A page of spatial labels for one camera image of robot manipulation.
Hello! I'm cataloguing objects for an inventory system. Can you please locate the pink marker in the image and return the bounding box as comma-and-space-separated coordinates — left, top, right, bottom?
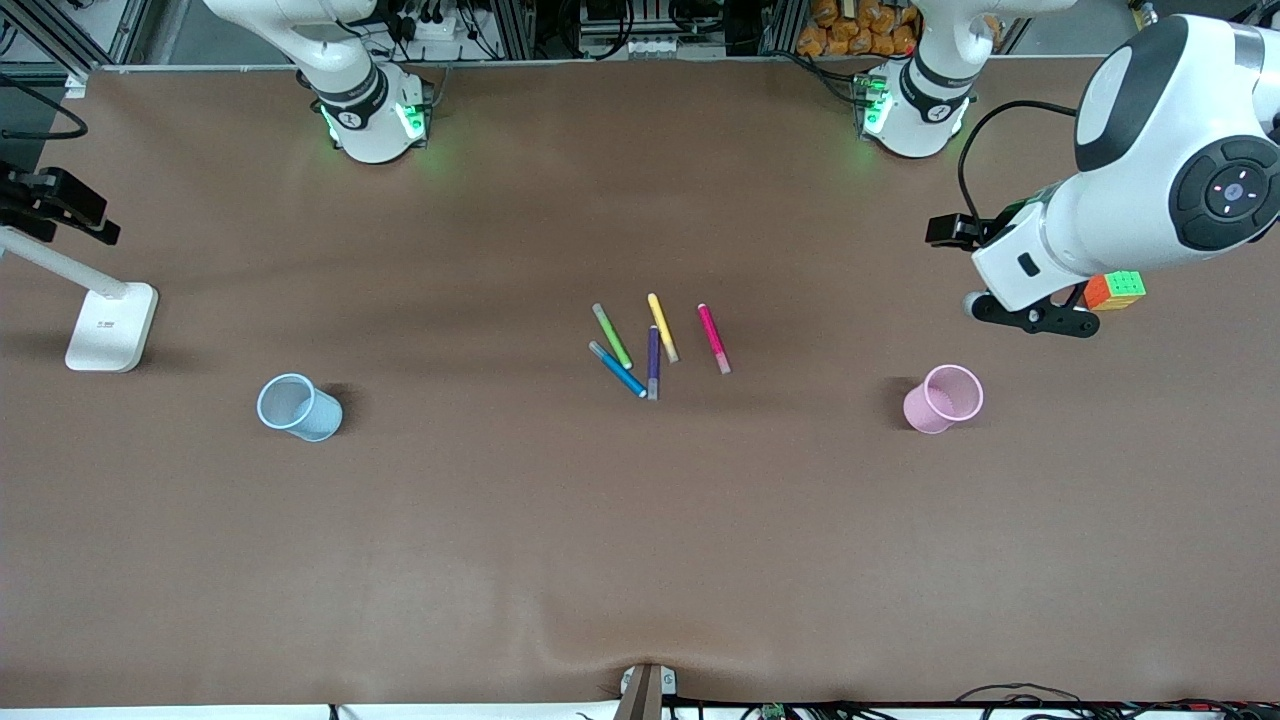
697, 303, 732, 376

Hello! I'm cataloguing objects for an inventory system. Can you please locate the blue marker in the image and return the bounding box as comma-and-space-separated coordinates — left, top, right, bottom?
588, 341, 648, 399

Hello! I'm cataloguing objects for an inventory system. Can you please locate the multicoloured puzzle cube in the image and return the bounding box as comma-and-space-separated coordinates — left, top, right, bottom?
1083, 270, 1148, 312

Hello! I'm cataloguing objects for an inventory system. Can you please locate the pink mesh cup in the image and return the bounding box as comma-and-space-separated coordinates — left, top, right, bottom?
903, 364, 985, 435

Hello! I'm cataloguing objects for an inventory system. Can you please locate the orange snack pile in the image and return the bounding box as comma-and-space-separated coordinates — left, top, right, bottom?
797, 0, 921, 57

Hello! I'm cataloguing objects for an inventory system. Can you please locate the yellow marker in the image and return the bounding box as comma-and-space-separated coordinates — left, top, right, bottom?
647, 293, 680, 364

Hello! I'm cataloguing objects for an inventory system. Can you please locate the green marker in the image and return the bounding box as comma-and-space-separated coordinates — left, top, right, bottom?
592, 303, 634, 371

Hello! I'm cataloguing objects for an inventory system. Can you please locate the white power strip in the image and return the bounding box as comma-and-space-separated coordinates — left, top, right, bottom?
393, 10, 479, 43

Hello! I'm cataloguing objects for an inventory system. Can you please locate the blue mesh cup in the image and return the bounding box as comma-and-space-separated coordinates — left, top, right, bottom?
256, 373, 344, 443

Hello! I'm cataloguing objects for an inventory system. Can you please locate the white stand with pole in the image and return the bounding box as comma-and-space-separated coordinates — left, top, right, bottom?
0, 225, 159, 373

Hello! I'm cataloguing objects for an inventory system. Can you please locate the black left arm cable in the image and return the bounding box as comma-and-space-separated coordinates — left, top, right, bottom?
957, 99, 1079, 226

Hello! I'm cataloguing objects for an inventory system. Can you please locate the black cable bundle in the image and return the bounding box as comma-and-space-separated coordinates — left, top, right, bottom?
955, 683, 1280, 720

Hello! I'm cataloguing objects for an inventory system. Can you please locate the black looped cable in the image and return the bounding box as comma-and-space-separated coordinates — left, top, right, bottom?
0, 72, 89, 141

